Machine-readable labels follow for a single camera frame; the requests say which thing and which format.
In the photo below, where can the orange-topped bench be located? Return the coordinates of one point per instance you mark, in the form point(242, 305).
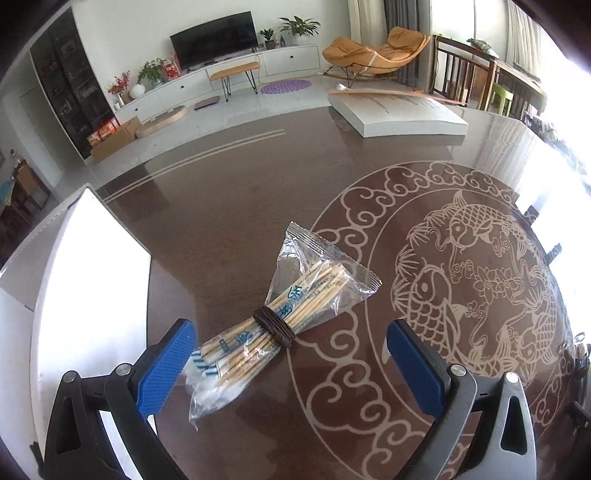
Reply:
point(233, 68)

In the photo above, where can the dark wooden chair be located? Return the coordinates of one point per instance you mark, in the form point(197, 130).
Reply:
point(457, 69)

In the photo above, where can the red flowers in vase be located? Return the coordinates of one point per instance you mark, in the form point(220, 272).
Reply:
point(120, 85)

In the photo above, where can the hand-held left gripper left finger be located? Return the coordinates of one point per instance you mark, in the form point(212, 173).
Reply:
point(166, 369)

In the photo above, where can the dark flat floor scale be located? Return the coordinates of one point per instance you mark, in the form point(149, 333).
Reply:
point(206, 103)

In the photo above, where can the large leafy potted plant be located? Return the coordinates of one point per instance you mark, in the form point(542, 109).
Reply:
point(300, 25)

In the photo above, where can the beige round floor board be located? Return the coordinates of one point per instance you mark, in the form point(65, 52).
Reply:
point(161, 121)

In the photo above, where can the sheer window curtain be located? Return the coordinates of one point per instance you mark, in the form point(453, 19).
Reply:
point(526, 37)

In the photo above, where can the small potted plant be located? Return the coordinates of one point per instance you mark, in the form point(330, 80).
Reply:
point(267, 37)

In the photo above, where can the red gift box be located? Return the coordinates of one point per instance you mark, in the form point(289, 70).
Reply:
point(171, 69)

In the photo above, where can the dark glass display cabinet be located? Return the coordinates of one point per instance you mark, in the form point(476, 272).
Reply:
point(69, 83)

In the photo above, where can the wooden side desk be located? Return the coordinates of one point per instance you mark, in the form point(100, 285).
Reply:
point(517, 78)

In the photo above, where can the flat white box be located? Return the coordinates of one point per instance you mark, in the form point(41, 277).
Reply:
point(397, 119)

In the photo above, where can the round white vase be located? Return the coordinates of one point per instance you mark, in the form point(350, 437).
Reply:
point(137, 91)

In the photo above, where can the cream curtain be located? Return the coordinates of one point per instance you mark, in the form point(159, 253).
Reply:
point(354, 18)

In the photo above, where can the bushy potted plant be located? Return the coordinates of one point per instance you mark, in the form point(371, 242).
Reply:
point(150, 71)

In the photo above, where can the purple round floor mat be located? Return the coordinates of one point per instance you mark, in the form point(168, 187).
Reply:
point(286, 86)

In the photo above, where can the black television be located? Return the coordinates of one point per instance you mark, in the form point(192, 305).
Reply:
point(212, 39)

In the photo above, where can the white television cabinet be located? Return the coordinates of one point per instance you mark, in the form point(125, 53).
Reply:
point(286, 60)

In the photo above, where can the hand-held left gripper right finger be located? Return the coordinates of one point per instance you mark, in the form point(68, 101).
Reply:
point(413, 367)

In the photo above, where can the orange rocking chair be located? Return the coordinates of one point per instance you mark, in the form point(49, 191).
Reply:
point(401, 44)

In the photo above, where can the green plastic stool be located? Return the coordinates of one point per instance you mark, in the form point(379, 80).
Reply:
point(502, 94)

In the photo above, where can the grey curtain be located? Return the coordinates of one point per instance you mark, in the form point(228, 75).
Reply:
point(399, 16)

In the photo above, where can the bundle of bagged chopsticks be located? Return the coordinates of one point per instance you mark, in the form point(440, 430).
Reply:
point(304, 295)

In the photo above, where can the brown cardboard box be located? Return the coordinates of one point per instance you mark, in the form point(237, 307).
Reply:
point(115, 143)

